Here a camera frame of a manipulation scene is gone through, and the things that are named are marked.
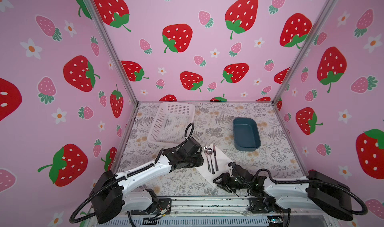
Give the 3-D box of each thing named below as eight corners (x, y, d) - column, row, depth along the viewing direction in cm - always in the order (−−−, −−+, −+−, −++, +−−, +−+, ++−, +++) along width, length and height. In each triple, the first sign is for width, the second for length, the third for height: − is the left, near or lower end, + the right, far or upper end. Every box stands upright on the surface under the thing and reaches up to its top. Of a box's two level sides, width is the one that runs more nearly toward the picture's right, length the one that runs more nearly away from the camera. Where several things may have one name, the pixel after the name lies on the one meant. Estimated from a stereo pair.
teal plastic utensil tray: (234, 151, 96) (236, 146, 91) (230, 122, 111) (231, 117, 106) (261, 151, 96) (264, 146, 91) (252, 122, 111) (254, 117, 106)
